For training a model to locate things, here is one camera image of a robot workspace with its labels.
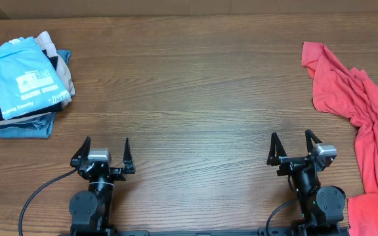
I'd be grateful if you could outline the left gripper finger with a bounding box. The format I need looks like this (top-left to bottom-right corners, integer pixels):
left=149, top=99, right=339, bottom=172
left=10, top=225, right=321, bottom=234
left=70, top=136, right=91, bottom=168
left=123, top=138, right=136, bottom=174

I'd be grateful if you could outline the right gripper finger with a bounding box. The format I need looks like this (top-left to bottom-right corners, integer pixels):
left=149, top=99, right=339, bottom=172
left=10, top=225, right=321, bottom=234
left=266, top=132, right=287, bottom=166
left=305, top=129, right=322, bottom=153

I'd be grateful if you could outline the red t-shirt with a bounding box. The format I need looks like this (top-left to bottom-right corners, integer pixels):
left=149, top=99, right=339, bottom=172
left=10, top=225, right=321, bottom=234
left=301, top=42, right=378, bottom=235

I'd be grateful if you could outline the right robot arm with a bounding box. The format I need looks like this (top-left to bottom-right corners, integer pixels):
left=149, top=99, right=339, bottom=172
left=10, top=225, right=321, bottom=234
left=260, top=129, right=348, bottom=236

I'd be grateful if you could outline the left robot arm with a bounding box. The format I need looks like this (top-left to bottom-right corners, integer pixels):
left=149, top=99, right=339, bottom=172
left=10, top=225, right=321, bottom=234
left=69, top=137, right=136, bottom=235

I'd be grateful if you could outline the light blue printed t-shirt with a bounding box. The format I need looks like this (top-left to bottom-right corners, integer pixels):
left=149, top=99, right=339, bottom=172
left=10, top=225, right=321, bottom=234
left=0, top=37, right=71, bottom=120

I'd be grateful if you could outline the black folded garment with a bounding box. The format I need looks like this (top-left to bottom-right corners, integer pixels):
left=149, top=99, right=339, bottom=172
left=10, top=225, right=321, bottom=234
left=0, top=50, right=63, bottom=121

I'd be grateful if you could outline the beige folded garment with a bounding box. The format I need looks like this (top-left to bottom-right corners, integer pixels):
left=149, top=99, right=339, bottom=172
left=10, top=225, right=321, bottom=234
left=0, top=31, right=75, bottom=125

